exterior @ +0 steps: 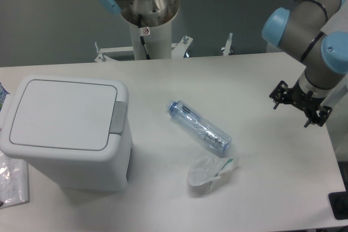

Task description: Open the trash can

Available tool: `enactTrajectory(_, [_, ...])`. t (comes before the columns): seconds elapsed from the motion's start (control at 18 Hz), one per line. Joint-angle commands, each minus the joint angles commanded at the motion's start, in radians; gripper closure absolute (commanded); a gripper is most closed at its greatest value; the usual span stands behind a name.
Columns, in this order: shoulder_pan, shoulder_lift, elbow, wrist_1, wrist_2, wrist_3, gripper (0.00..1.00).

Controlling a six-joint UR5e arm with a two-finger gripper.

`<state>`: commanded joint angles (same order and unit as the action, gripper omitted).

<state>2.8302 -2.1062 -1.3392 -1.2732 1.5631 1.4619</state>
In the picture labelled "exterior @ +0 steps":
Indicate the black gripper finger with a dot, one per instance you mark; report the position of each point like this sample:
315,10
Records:
317,115
280,95

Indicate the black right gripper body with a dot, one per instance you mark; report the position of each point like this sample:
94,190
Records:
305,96

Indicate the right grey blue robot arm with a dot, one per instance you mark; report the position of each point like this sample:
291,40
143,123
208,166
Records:
298,33

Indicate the grey trash can push button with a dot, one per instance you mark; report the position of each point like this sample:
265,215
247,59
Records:
118,118

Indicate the white plastic trash can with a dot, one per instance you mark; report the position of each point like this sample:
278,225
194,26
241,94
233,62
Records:
60,126

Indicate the black object table corner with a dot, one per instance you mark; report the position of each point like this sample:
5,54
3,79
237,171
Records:
338,202

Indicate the clear blue plastic bottle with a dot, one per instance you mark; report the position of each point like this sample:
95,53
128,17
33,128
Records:
214,138

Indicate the green white packet edge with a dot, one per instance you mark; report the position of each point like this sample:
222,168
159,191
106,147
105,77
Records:
3,94

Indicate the plastic bagged paper sheet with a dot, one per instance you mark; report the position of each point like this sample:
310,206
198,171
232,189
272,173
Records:
14,182

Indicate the white pedestal base frame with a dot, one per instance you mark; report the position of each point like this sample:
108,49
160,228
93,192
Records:
179,50

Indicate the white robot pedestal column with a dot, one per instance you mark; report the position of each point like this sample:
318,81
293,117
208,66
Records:
153,42

